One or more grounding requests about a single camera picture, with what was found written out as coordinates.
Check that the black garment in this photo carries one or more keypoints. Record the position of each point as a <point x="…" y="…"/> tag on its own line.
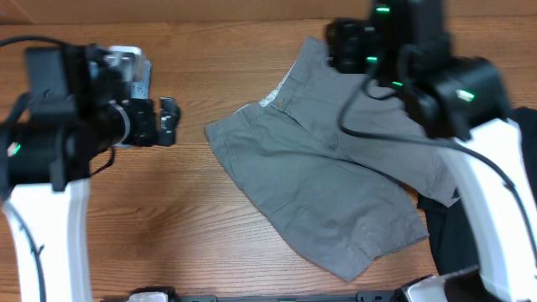
<point x="452" y="243"/>

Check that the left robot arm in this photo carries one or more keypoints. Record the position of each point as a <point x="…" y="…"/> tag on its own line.
<point x="82" y="101"/>

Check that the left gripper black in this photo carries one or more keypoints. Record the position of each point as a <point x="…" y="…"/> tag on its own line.
<point x="149" y="133"/>

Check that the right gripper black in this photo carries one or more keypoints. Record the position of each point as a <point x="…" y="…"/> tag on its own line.
<point x="343" y="49"/>

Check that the folded blue denim jeans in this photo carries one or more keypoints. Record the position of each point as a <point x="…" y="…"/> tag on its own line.
<point x="128" y="124"/>

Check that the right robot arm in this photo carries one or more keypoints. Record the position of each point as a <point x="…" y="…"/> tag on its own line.
<point x="464" y="109"/>

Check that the grey shorts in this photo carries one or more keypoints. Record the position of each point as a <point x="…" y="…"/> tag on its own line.
<point x="337" y="200"/>

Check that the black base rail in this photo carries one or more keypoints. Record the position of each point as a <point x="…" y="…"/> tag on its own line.
<point x="396" y="295"/>

